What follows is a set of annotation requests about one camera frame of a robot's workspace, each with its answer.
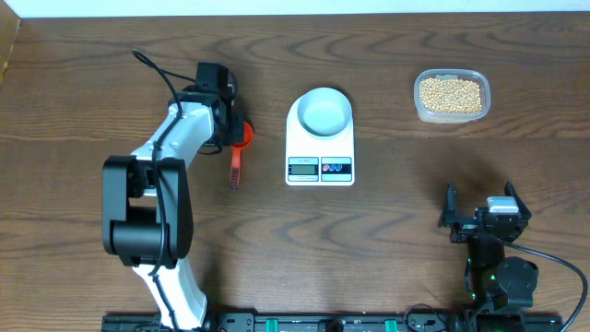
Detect white digital kitchen scale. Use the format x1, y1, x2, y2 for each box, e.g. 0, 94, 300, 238
285, 95, 356, 186

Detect grey round bowl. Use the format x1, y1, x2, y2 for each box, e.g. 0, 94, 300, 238
296, 88, 352, 136

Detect pile of soybeans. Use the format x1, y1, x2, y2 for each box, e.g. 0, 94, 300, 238
419, 77, 483, 113

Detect black right camera cable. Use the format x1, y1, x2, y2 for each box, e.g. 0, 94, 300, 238
483, 228, 590, 332

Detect red measuring scoop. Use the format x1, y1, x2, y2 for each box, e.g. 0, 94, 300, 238
230, 122, 254, 190

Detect brown cardboard panel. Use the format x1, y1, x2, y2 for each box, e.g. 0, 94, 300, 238
0, 0, 21, 79

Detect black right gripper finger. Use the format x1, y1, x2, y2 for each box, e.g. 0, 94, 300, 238
503, 181, 532, 219
438, 183, 457, 228

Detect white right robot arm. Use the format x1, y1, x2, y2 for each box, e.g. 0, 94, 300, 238
439, 183, 538, 332

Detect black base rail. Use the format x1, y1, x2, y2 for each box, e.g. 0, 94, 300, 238
100, 312, 564, 332

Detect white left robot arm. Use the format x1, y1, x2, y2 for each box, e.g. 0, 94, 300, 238
102, 86, 243, 331

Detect clear plastic container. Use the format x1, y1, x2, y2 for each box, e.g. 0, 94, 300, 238
413, 68, 491, 125

